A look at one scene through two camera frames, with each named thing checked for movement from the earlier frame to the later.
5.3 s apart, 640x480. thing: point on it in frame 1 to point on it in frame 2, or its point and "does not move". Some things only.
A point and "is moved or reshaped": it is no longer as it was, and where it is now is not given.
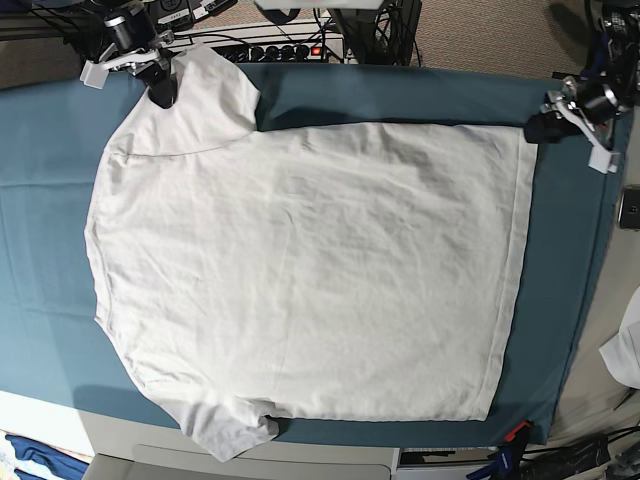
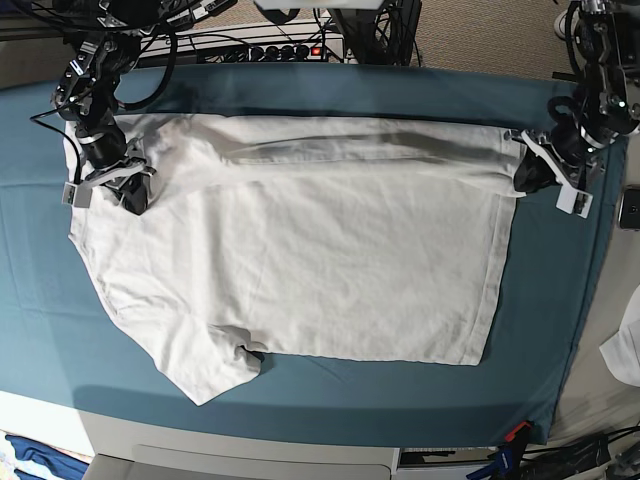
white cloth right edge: [621, 352] does not move
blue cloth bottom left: [70, 468] does not move
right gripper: [592, 103] to [575, 160]
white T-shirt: [317, 271] is moved or reshaped
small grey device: [629, 214] does not move
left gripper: [137, 47] to [115, 162]
